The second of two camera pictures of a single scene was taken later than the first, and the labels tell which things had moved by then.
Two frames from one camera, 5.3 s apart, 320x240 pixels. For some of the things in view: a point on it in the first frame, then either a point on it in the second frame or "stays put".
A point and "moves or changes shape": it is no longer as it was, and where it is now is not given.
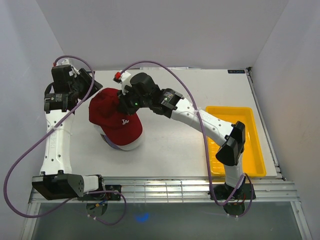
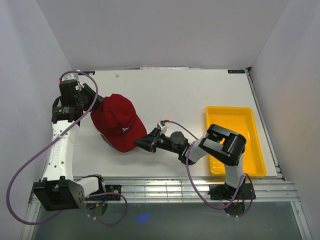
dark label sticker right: [236, 71] stays put
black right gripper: [122, 100] → [149, 142]
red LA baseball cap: [119, 128] moves or changes shape
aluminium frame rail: [169, 191] stays put
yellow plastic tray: [253, 161] stays put
